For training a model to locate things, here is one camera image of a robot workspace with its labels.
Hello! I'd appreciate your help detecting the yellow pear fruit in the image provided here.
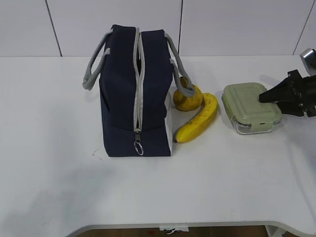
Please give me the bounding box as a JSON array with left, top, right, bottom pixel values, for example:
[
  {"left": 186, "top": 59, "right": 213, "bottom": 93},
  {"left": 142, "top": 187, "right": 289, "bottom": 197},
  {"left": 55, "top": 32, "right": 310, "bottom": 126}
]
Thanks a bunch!
[{"left": 173, "top": 85, "right": 203, "bottom": 112}]

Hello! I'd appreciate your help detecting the yellow banana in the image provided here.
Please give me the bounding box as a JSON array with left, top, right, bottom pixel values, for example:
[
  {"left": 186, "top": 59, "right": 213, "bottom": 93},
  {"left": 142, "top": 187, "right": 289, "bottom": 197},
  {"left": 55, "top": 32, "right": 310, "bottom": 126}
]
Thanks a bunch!
[{"left": 174, "top": 93, "right": 218, "bottom": 143}]

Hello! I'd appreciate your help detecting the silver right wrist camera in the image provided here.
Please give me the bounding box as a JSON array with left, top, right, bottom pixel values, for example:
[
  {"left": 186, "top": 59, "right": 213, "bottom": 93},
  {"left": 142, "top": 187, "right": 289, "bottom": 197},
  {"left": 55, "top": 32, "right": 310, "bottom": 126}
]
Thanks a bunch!
[{"left": 300, "top": 48, "right": 316, "bottom": 76}]

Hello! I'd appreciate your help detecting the white tape scrap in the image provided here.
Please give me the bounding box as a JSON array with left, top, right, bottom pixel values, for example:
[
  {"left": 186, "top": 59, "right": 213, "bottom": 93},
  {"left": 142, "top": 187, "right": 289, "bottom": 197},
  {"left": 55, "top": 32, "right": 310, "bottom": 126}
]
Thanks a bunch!
[{"left": 159, "top": 224, "right": 189, "bottom": 235}]

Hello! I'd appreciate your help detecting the navy blue lunch bag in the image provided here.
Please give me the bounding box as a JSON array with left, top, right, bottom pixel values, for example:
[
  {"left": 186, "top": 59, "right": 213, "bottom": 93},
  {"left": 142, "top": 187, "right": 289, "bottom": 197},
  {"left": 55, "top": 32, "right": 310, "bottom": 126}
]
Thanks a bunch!
[{"left": 82, "top": 25, "right": 196, "bottom": 157}]

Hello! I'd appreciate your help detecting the green lid glass container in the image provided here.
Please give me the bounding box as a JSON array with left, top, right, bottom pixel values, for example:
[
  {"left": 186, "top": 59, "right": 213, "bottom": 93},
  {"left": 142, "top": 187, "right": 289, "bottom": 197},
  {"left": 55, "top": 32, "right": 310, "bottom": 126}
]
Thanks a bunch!
[{"left": 222, "top": 82, "right": 282, "bottom": 135}]

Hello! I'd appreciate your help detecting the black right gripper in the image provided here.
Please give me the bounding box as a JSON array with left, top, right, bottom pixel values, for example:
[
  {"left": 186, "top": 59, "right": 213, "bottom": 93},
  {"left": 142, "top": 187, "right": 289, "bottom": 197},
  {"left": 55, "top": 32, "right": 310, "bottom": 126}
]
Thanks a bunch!
[{"left": 259, "top": 70, "right": 316, "bottom": 118}]

